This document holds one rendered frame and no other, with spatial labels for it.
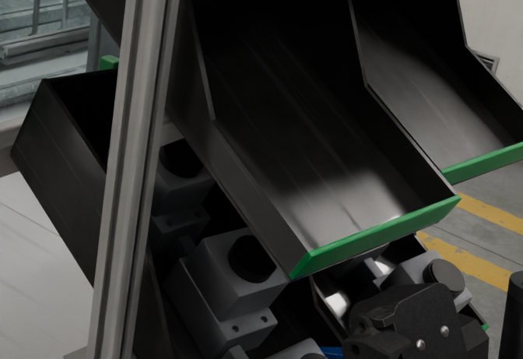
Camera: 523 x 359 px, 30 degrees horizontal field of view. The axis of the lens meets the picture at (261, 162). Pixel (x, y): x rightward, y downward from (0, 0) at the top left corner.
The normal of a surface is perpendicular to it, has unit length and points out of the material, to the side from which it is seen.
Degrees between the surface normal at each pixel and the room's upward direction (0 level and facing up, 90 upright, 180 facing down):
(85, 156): 90
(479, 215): 0
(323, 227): 25
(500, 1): 90
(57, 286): 0
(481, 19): 90
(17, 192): 0
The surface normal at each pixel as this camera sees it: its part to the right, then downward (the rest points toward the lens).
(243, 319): 0.44, -0.64
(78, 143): -0.70, 0.19
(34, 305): 0.17, -0.89
